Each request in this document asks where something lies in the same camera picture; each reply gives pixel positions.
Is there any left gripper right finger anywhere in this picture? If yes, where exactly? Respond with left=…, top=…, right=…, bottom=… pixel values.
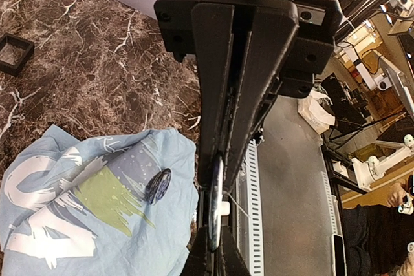
left=223, top=0, right=299, bottom=191

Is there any white slotted cable duct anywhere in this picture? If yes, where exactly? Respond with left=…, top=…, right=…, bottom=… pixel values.
left=235, top=141, right=265, bottom=275

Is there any light blue printed t-shirt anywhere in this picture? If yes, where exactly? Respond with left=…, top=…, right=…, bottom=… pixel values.
left=1, top=126, right=199, bottom=275

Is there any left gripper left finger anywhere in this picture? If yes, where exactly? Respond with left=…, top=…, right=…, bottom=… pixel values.
left=191, top=3, right=234, bottom=188

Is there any white tissue pack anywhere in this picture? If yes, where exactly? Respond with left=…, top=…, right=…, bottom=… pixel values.
left=298, top=90, right=336, bottom=134

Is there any dark round brooch on shirt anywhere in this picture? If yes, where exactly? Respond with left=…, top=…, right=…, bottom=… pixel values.
left=145, top=168, right=171, bottom=205

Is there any removed round pin brooch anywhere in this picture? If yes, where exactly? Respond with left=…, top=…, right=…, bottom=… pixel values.
left=206, top=151, right=252, bottom=253

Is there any right black display box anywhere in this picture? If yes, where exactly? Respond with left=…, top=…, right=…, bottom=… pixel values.
left=1, top=33, right=34, bottom=77

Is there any person in black clothing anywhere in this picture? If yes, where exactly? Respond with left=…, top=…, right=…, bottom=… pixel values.
left=341, top=172, right=414, bottom=276

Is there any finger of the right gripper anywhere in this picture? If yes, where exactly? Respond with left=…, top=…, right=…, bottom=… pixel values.
left=186, top=226, right=213, bottom=276
left=217, top=226, right=250, bottom=276

